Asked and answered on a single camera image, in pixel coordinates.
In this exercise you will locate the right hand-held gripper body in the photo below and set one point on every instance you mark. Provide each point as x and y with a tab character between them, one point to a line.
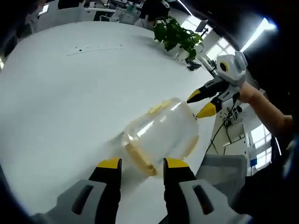
233	70

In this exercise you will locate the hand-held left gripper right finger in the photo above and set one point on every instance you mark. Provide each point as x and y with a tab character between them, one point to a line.
184	196

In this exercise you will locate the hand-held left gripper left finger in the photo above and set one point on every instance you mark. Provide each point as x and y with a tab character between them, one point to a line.
93	196

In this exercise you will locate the clear container with yellow buckles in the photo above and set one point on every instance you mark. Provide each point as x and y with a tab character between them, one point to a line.
163	133

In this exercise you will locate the white device stand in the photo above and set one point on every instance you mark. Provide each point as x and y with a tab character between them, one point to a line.
234	121

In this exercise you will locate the small black device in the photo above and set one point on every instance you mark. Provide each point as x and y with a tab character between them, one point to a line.
193	65

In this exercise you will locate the grey mesh office chair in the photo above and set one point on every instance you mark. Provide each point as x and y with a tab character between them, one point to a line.
222	172

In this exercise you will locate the white plant pot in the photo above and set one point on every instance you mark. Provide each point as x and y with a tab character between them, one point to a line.
182	53

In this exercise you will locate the green potted plant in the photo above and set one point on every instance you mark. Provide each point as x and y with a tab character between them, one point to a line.
177	32

